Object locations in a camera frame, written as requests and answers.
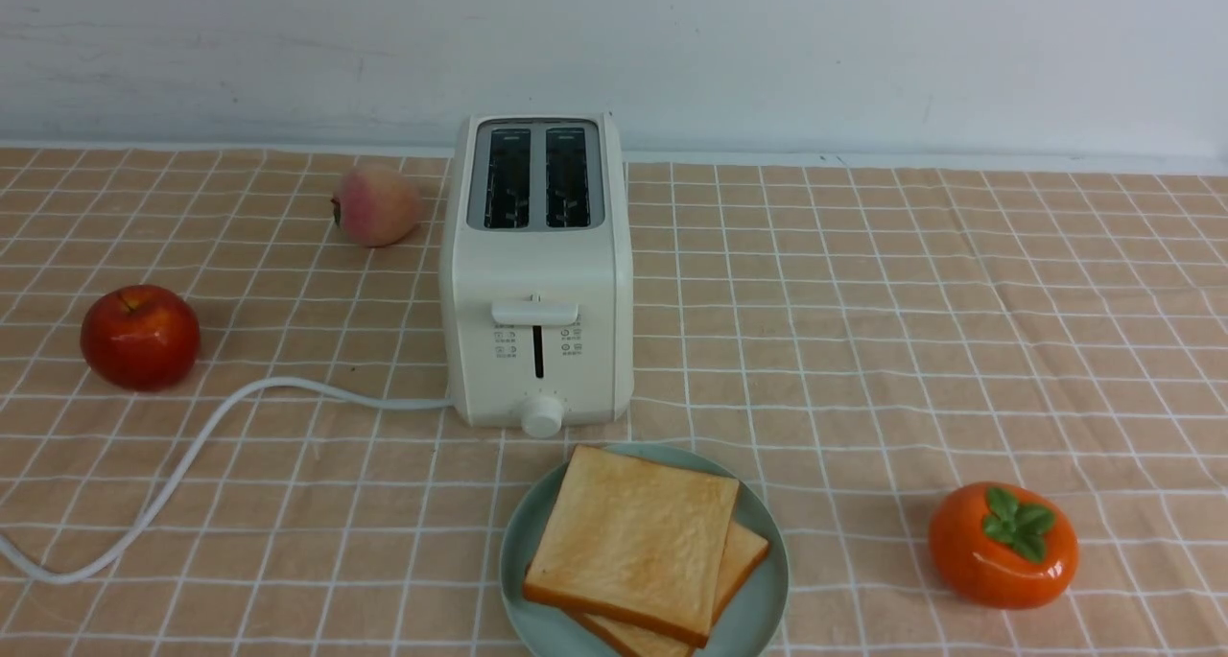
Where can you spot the toast slice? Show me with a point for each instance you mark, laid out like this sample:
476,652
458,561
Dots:
635,541
744,551

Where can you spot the white two-slot toaster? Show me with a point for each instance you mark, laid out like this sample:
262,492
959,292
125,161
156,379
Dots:
536,273

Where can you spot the orange checkered tablecloth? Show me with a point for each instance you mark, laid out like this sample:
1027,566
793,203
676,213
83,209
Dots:
854,343

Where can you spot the pink peach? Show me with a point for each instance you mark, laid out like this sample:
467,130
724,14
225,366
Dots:
376,206

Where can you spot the light green round plate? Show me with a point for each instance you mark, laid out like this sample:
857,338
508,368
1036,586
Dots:
746,627

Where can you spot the orange persimmon with green leaf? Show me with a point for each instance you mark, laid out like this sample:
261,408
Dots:
1000,545

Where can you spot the red apple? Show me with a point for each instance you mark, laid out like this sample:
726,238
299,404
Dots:
142,338

